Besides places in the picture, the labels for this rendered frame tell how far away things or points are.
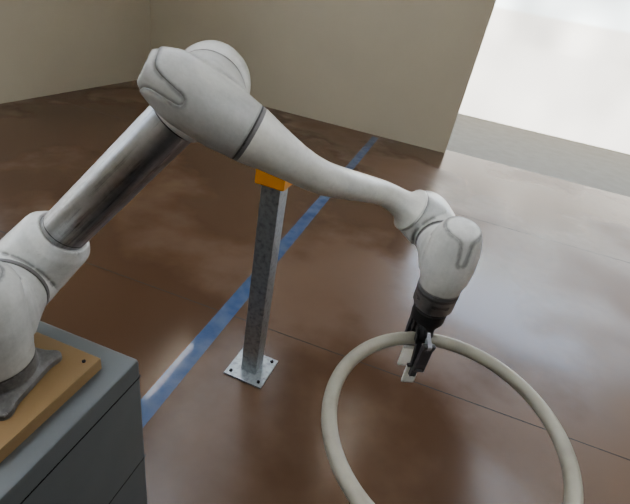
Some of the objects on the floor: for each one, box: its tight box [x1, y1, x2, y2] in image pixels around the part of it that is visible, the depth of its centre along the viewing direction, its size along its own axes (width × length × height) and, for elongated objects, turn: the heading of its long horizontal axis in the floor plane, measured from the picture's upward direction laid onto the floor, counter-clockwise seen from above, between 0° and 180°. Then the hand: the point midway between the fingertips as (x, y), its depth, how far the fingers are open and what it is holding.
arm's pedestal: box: [0, 321, 147, 504], centre depth 114 cm, size 50×50×80 cm
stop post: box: [224, 169, 292, 389], centre depth 186 cm, size 20×20×109 cm
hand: (408, 364), depth 106 cm, fingers closed on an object, 4 cm apart
